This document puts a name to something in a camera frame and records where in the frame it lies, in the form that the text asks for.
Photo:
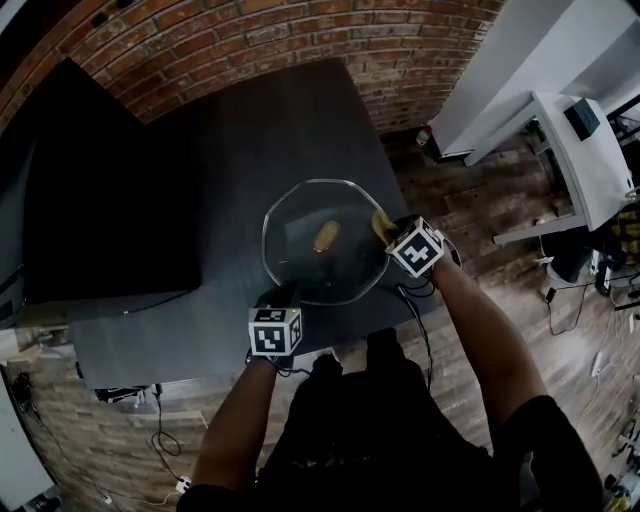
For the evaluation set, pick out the small white plug adapter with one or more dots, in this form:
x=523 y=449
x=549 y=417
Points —
x=106 y=499

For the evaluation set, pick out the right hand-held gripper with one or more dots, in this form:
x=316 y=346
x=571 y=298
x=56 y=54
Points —
x=415 y=252

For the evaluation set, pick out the dark blue box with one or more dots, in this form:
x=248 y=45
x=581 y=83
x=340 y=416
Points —
x=581 y=119

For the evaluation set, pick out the yellow sponge cloth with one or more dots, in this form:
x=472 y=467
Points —
x=381 y=226

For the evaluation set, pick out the white desk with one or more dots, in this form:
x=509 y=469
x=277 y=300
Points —
x=580 y=150

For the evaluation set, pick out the white power socket block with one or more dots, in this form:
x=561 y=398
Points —
x=184 y=484

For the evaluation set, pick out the long white power strip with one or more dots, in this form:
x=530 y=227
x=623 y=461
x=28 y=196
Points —
x=597 y=364

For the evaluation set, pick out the black mini fridge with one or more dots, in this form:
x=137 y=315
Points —
x=110 y=200

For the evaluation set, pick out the white bottle with red cap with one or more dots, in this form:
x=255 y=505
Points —
x=424 y=136

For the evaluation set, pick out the white wooden shelf unit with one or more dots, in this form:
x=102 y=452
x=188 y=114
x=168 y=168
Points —
x=20 y=350

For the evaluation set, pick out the clear glass plate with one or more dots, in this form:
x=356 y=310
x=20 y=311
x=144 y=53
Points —
x=300 y=210

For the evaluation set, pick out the person's right forearm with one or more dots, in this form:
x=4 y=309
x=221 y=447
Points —
x=480 y=330

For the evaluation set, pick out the person's black clothing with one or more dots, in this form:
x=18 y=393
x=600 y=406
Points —
x=375 y=440

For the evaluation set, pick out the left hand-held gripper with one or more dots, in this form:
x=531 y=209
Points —
x=270 y=337

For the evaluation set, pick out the person's left forearm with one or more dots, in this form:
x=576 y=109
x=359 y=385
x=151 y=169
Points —
x=235 y=430

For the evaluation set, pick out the black white patterned bag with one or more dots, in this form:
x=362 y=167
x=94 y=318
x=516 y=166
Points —
x=120 y=395

